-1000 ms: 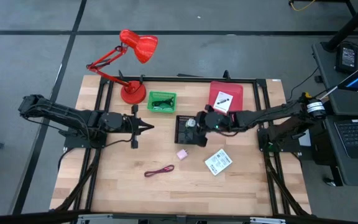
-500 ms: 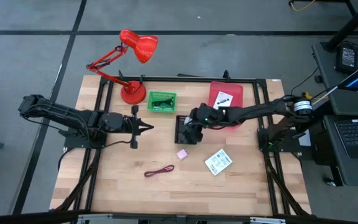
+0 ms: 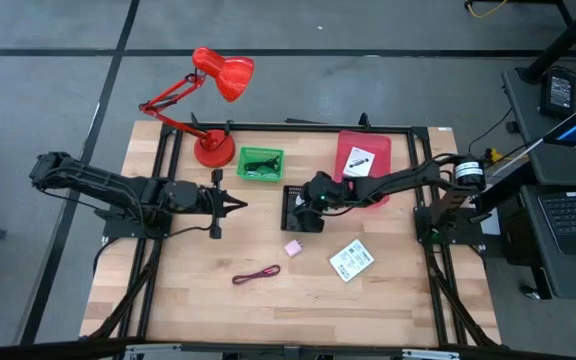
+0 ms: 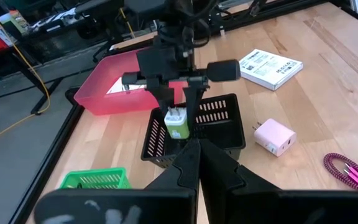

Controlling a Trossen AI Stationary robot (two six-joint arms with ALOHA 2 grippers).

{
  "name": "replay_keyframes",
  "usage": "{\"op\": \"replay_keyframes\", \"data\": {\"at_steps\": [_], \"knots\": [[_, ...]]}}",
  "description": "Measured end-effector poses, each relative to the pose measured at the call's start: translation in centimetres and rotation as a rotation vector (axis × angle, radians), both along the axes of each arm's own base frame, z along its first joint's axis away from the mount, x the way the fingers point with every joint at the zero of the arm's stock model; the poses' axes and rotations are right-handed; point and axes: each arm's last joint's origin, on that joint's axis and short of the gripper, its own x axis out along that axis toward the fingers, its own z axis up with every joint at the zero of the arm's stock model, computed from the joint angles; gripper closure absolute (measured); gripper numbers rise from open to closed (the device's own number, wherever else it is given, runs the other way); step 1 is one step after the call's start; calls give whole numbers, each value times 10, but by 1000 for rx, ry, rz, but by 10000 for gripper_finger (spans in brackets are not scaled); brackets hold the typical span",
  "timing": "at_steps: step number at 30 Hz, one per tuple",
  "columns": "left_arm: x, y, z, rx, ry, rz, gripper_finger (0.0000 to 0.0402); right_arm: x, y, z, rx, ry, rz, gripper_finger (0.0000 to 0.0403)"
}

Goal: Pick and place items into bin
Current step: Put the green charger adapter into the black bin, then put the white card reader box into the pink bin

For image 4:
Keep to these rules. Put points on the green white box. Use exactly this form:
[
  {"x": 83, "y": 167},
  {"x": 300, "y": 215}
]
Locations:
[{"x": 12, "y": 21}]

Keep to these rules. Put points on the pale pink wall charger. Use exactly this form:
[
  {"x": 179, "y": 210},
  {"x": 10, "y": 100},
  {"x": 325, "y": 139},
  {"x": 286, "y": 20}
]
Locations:
[{"x": 275, "y": 137}]

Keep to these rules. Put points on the black plastic basket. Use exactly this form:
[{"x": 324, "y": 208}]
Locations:
[{"x": 222, "y": 130}]

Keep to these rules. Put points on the green plastic basket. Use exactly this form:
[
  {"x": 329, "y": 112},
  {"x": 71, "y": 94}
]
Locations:
[{"x": 95, "y": 179}]

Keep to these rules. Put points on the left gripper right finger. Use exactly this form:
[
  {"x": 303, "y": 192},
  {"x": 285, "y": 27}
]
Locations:
[{"x": 275, "y": 207}]

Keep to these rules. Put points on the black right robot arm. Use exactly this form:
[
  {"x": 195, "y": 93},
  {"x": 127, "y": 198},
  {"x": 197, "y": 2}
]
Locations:
[{"x": 179, "y": 18}]

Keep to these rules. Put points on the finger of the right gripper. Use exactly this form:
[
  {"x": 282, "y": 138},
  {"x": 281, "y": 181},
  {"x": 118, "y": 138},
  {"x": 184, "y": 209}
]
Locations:
[
  {"x": 165, "y": 98},
  {"x": 193, "y": 102}
]

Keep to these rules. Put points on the black stand leg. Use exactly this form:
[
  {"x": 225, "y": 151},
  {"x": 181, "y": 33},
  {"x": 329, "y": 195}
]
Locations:
[{"x": 33, "y": 84}]

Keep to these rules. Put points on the white card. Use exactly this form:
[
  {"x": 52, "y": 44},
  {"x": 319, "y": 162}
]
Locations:
[{"x": 120, "y": 88}]

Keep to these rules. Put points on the pink translucent bin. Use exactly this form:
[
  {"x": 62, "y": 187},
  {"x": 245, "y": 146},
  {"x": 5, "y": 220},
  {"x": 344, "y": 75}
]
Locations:
[{"x": 117, "y": 102}]

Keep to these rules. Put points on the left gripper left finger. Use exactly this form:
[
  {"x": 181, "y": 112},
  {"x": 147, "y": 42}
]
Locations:
[{"x": 120, "y": 207}]

